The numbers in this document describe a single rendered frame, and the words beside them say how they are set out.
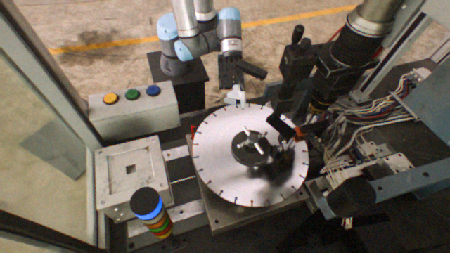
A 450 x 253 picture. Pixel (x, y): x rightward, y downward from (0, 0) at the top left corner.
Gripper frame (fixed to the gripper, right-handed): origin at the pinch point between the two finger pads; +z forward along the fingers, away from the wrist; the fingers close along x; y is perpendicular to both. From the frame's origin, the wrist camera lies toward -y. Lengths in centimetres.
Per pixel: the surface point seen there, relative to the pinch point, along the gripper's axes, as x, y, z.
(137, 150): 8.6, 33.5, 10.6
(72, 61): -144, 124, -65
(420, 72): -22, -86, -15
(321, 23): -176, -125, -109
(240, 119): 9.4, 2.1, 3.2
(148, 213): 44, 23, 19
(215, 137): 12.9, 10.3, 8.3
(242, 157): 17.7, 3.3, 14.3
